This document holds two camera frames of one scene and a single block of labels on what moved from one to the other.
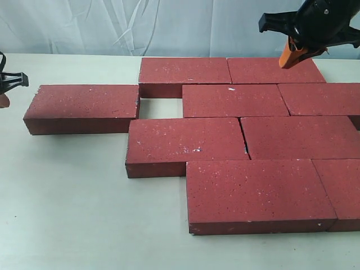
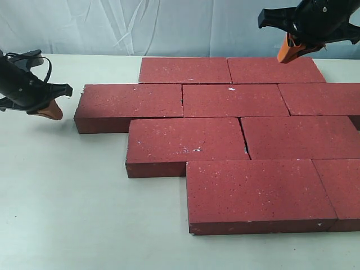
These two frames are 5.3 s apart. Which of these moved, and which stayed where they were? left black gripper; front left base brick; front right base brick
Moved: left black gripper
Stayed: front left base brick; front right base brick
